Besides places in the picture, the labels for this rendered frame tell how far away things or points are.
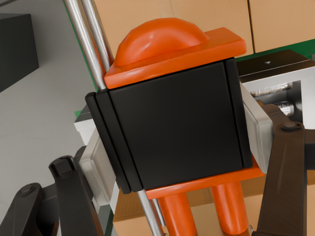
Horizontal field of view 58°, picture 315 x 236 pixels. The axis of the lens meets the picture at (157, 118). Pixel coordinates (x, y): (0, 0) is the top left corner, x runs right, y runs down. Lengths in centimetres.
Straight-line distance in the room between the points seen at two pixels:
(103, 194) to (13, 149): 163
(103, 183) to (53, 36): 133
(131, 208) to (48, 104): 107
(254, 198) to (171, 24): 44
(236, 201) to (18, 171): 170
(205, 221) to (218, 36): 15
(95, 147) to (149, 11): 68
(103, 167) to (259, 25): 74
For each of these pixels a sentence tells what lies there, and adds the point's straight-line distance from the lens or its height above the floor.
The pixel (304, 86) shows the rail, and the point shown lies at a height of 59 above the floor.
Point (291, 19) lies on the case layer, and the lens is 88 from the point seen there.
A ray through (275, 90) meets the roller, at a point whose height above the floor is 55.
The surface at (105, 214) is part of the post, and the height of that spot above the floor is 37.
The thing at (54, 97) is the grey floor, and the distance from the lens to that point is 154.
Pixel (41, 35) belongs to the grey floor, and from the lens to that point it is 148.
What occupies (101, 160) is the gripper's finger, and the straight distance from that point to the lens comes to 16.
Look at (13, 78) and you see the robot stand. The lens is 130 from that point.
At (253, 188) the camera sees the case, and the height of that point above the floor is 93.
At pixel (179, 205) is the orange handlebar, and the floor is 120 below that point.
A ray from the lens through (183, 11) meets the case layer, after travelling 81.
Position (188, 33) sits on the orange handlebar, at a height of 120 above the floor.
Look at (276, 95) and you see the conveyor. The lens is 99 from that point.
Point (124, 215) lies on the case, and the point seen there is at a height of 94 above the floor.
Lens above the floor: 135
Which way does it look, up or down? 65 degrees down
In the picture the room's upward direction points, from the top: 178 degrees counter-clockwise
